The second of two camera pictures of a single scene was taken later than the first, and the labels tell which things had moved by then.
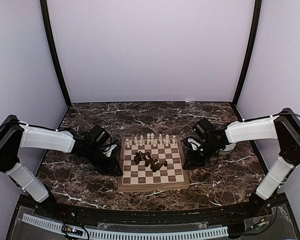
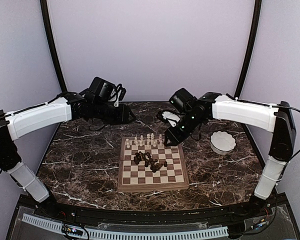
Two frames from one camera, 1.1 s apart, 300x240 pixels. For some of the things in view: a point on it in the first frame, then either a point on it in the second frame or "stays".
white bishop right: (161, 141) stays
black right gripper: (194, 162) to (175, 139)
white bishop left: (141, 141) stays
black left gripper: (110, 168) to (123, 116)
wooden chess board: (152, 163) stays
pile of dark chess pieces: (140, 156) stays
